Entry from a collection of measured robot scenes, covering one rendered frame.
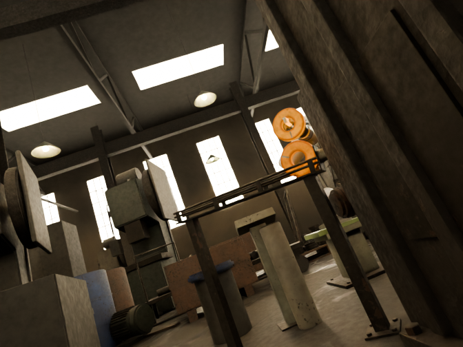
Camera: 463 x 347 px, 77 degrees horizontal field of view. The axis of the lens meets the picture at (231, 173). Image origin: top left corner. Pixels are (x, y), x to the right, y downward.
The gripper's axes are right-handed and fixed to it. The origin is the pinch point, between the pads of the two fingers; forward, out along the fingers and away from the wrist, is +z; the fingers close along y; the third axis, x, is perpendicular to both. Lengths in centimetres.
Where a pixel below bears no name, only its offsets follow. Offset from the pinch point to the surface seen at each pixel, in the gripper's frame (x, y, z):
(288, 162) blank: -21.1, 4.3, 11.2
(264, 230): -41, 37, -11
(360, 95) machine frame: -29, -31, 58
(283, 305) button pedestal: -80, 49, -25
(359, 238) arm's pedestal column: -63, 10, -90
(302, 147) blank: -18.5, -3.9, 11.4
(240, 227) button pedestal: -34, 53, -16
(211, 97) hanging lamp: 368, 257, -460
